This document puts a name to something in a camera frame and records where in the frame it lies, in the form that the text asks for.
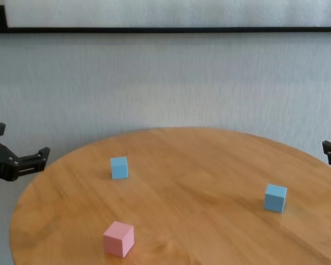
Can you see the pink cube block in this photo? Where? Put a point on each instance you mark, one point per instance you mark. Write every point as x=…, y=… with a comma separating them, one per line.
x=117, y=243

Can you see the white foam wall panel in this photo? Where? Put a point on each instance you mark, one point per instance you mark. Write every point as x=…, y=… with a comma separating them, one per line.
x=165, y=13

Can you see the blue cube block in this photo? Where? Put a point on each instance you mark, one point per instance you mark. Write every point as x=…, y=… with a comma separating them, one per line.
x=118, y=169
x=274, y=200

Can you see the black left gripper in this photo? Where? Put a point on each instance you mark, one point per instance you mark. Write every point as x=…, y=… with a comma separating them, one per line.
x=0, y=165

